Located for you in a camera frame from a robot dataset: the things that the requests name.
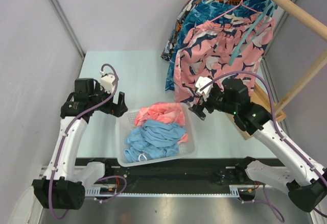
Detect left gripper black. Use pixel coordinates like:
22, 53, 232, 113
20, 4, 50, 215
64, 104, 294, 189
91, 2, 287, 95
89, 83, 127, 117

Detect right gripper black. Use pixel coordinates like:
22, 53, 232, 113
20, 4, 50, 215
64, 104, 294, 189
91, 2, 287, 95
189, 84, 237, 120

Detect light blue shorts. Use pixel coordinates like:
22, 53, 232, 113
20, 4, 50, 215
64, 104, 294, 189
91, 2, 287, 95
124, 119, 188, 163

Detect teal plastic hanger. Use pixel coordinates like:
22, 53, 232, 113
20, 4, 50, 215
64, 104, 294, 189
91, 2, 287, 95
228, 0, 278, 66

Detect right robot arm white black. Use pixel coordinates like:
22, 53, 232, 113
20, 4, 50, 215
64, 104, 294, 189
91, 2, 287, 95
190, 77, 326, 212

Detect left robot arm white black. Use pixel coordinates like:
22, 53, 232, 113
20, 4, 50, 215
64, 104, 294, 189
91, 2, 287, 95
32, 73, 128, 210

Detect pink shorts in basket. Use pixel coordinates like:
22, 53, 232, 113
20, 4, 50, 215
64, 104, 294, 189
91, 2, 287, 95
134, 102, 190, 144

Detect pink shark print shorts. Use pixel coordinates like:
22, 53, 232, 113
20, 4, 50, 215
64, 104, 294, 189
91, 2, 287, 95
174, 14, 275, 105

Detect blue leaf print shorts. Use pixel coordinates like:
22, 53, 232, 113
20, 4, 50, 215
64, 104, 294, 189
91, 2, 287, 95
161, 0, 265, 91

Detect orange black print shorts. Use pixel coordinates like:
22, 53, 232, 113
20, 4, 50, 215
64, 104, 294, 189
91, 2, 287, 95
160, 0, 235, 62

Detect white plastic laundry basket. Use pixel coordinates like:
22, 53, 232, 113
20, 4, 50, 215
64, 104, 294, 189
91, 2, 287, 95
115, 103, 198, 167

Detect wooden hanging rod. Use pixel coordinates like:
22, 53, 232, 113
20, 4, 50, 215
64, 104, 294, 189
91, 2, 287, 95
272, 0, 326, 41

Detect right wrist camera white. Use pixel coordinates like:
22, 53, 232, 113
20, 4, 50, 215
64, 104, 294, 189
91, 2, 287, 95
195, 77, 213, 99

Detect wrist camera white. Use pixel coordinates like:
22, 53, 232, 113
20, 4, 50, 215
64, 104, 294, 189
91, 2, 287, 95
100, 71, 115, 94
195, 77, 213, 99

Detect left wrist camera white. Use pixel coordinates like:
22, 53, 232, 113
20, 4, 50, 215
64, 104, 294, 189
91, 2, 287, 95
100, 71, 115, 94

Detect wooden rack frame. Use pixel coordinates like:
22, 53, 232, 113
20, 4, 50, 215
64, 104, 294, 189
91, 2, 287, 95
224, 50, 327, 141

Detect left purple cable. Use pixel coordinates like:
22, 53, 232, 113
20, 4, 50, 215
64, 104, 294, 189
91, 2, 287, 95
50, 64, 128, 220

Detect purple cable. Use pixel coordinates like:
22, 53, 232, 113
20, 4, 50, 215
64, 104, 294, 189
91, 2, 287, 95
200, 71, 327, 222
50, 64, 128, 220

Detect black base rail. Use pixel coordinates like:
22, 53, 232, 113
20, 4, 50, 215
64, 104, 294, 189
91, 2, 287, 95
71, 157, 284, 202

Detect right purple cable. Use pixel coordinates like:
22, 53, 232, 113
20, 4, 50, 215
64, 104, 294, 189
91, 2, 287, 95
200, 71, 327, 222

